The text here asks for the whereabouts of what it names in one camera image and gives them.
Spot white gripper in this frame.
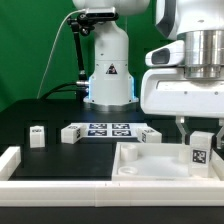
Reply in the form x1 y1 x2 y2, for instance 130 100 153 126
140 68 224 149

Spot white square tabletop panel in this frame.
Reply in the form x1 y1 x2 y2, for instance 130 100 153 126
112 142 220 181

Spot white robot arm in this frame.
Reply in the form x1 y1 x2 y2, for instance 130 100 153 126
72 0 224 138

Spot fiducial tag sheet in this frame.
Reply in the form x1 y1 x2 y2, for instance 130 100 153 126
68 123 147 138

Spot grey camera on mount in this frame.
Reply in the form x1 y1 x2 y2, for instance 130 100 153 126
85 7 116 20

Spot black cables at base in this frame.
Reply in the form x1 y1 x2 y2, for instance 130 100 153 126
39 81 90 100

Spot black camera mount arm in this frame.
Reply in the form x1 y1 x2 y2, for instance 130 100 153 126
67 17 94 101

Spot white camera cable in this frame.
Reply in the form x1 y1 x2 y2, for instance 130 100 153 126
36 9 87 100

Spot white U-shaped fence wall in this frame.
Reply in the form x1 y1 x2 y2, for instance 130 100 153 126
0 146 224 207

